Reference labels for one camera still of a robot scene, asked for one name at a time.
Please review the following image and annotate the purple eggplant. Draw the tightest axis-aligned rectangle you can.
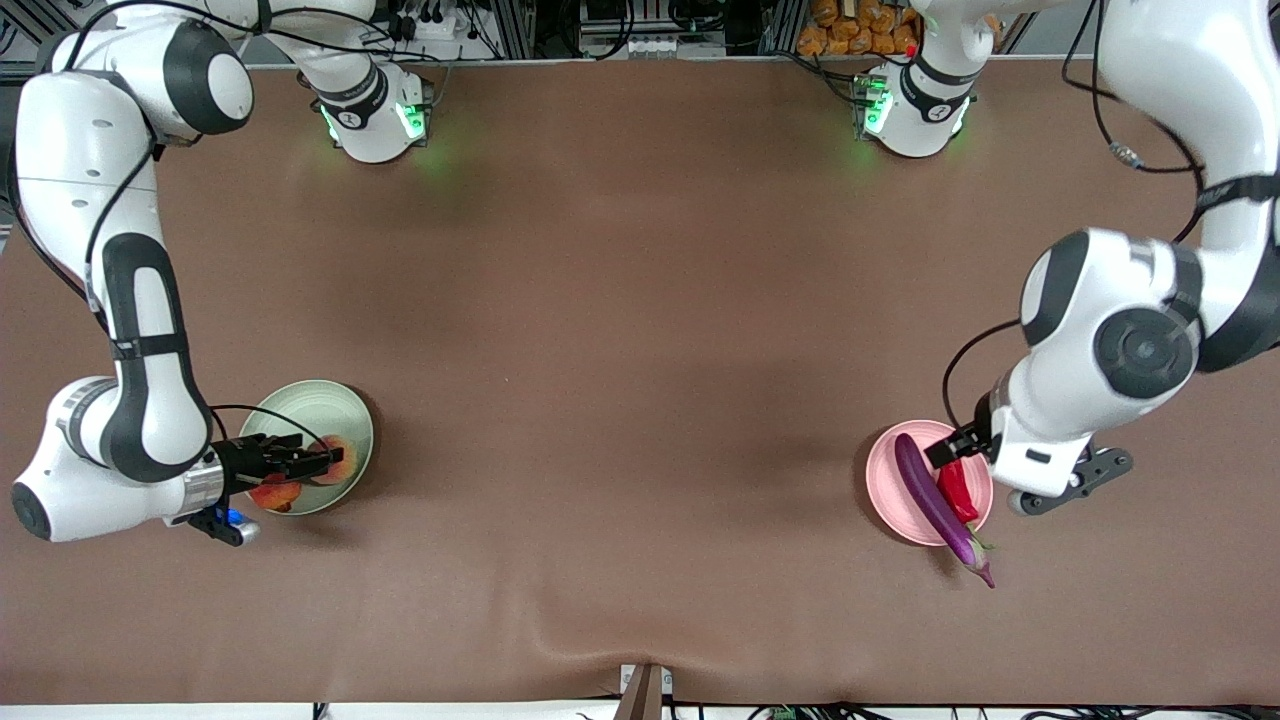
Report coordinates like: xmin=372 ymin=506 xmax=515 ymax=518
xmin=893 ymin=432 xmax=997 ymax=590

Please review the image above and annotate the brown table cloth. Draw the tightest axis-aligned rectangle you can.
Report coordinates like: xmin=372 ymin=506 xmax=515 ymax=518
xmin=0 ymin=55 xmax=1280 ymax=706

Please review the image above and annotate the white power strip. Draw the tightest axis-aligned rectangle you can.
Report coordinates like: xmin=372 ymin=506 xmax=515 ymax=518
xmin=392 ymin=0 xmax=473 ymax=43

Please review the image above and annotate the pink plate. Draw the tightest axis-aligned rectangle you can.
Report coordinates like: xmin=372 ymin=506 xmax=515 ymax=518
xmin=865 ymin=419 xmax=995 ymax=547

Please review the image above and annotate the red apple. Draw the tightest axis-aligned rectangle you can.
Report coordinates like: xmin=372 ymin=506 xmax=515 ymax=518
xmin=248 ymin=474 xmax=307 ymax=514

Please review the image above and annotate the orange packaged goods heap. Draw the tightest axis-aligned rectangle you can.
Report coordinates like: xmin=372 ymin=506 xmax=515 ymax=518
xmin=797 ymin=0 xmax=921 ymax=57

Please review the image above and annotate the pale green plate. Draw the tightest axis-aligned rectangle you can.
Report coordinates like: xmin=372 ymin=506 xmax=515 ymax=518
xmin=238 ymin=379 xmax=375 ymax=517

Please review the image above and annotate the red chili pepper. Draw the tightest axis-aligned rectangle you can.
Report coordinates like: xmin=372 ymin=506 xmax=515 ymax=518
xmin=935 ymin=456 xmax=984 ymax=527

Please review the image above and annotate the orange pink peach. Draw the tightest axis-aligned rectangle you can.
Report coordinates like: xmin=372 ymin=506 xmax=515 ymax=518
xmin=308 ymin=434 xmax=360 ymax=487

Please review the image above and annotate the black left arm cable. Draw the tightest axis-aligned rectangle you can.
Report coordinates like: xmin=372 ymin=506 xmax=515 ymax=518
xmin=942 ymin=0 xmax=1209 ymax=433

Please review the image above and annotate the grey metal table bracket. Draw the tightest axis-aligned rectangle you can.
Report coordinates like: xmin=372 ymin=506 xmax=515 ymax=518
xmin=613 ymin=663 xmax=674 ymax=720

